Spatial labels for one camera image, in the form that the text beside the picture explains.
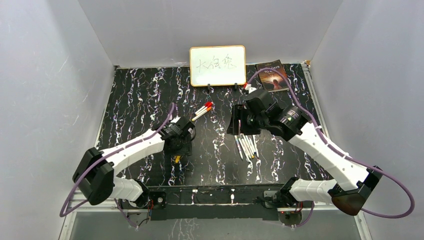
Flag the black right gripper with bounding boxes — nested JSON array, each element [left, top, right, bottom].
[[227, 104, 268, 136]]

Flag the yellow pen cap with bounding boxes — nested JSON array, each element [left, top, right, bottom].
[[175, 155, 181, 164]]

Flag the orange cap marker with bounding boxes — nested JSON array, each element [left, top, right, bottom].
[[238, 136, 250, 160], [191, 107, 212, 122]]

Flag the yellow cap marker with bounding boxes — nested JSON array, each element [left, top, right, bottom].
[[244, 135, 255, 158], [234, 135, 244, 161]]

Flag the red cap marker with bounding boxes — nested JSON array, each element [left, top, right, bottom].
[[194, 101, 213, 116]]

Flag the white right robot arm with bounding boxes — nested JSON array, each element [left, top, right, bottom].
[[226, 89, 382, 216]]

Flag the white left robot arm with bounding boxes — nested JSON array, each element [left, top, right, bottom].
[[72, 117, 196, 208]]

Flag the dark paperback book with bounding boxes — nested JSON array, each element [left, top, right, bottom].
[[255, 59, 289, 92]]

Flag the small whiteboard with writing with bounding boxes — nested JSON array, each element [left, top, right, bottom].
[[189, 45, 247, 87]]

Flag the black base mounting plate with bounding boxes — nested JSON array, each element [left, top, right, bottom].
[[145, 184, 312, 222]]

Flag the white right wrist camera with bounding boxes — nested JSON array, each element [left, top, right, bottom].
[[243, 83, 257, 94]]

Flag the aluminium frame rail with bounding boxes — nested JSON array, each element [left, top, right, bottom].
[[67, 187, 364, 213]]

